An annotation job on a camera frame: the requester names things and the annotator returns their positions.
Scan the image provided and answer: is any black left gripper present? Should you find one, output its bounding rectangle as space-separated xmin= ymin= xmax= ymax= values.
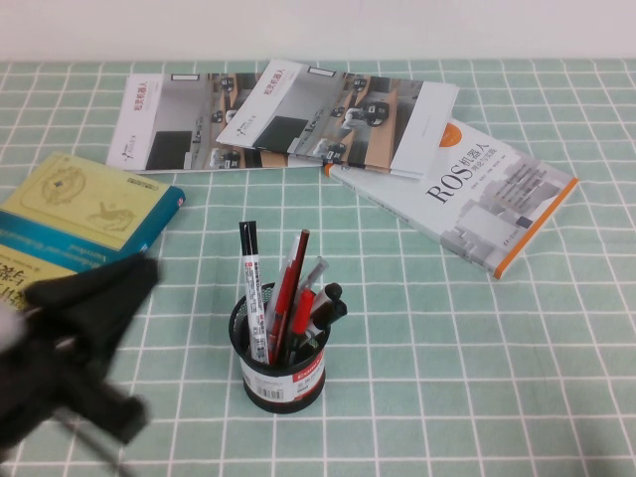
xmin=14 ymin=252 xmax=163 ymax=431

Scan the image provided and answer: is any red capped black marker pen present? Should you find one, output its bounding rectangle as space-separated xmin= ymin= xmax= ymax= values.
xmin=285 ymin=289 xmax=316 ymax=367

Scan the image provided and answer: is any red gel pen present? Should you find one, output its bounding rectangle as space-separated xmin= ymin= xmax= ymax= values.
xmin=267 ymin=267 xmax=299 ymax=352

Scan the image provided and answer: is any black mesh pen holder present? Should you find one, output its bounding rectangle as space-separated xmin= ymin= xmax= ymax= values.
xmin=228 ymin=281 xmax=327 ymax=414

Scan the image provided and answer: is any clear transparent pen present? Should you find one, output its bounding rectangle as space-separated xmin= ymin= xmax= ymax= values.
xmin=297 ymin=255 xmax=331 ymax=299

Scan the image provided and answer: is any yellow teal hardcover book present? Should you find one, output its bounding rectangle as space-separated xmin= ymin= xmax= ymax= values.
xmin=0 ymin=151 xmax=188 ymax=314

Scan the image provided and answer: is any white black-capped paint marker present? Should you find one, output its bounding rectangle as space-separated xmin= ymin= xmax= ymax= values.
xmin=238 ymin=220 xmax=273 ymax=366

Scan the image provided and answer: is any dark red striped pencil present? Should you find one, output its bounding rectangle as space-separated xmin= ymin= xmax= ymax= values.
xmin=275 ymin=228 xmax=311 ymax=364

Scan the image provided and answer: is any white office photo brochure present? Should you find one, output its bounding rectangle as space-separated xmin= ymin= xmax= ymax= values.
xmin=215 ymin=59 xmax=461 ymax=180
xmin=104 ymin=72 xmax=329 ymax=175

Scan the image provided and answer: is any black capped whiteboard marker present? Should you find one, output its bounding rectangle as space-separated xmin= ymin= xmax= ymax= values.
xmin=310 ymin=281 xmax=344 ymax=324
xmin=312 ymin=299 xmax=348 ymax=333

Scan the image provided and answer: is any white orange ROS book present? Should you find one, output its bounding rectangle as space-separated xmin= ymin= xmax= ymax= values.
xmin=322 ymin=117 xmax=580 ymax=282

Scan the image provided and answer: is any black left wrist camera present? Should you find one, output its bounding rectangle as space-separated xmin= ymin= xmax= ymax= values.
xmin=69 ymin=382 xmax=151 ymax=447

